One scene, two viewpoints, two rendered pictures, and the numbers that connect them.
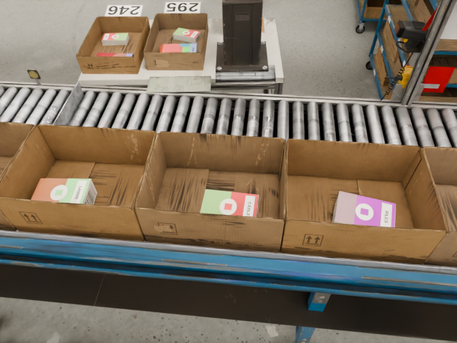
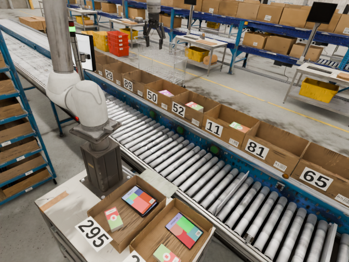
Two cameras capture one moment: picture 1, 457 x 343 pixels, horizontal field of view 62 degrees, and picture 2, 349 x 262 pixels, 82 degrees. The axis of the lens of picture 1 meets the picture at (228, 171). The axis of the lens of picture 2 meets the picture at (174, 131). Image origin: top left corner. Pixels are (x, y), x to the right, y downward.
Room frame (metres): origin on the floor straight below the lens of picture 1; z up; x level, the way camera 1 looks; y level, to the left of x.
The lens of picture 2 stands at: (2.30, 0.81, 1.92)
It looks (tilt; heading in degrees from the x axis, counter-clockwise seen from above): 35 degrees down; 212
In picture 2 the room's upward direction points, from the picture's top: 5 degrees clockwise
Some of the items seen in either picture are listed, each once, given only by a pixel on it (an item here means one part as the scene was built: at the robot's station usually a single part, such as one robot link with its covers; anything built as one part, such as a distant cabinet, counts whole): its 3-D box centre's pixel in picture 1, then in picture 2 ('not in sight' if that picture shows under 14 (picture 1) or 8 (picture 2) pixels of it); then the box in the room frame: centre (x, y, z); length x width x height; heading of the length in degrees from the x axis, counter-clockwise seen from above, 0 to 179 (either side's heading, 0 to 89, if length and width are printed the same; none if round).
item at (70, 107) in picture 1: (62, 122); (233, 191); (1.24, 0.70, 0.76); 0.46 x 0.01 x 0.09; 173
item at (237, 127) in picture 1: (236, 139); (159, 146); (1.14, -0.04, 0.72); 0.52 x 0.05 x 0.05; 173
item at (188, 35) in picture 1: (187, 35); (113, 219); (1.89, 0.20, 0.77); 0.13 x 0.07 x 0.04; 67
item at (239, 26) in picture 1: (241, 26); (103, 163); (1.71, -0.09, 0.91); 0.26 x 0.26 x 0.33; 88
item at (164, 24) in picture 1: (178, 40); (129, 208); (1.80, 0.24, 0.80); 0.38 x 0.28 x 0.10; 176
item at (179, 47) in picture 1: (177, 52); (139, 199); (1.71, 0.23, 0.79); 0.19 x 0.14 x 0.02; 89
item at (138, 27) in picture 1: (116, 43); (172, 238); (1.79, 0.55, 0.80); 0.38 x 0.28 x 0.10; 176
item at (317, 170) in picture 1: (351, 199); (165, 94); (0.64, -0.35, 0.96); 0.39 x 0.29 x 0.17; 83
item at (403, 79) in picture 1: (400, 75); not in sight; (1.38, -0.77, 0.84); 0.15 x 0.09 x 0.07; 83
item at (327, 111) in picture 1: (330, 144); (132, 128); (1.09, -0.42, 0.72); 0.52 x 0.05 x 0.05; 173
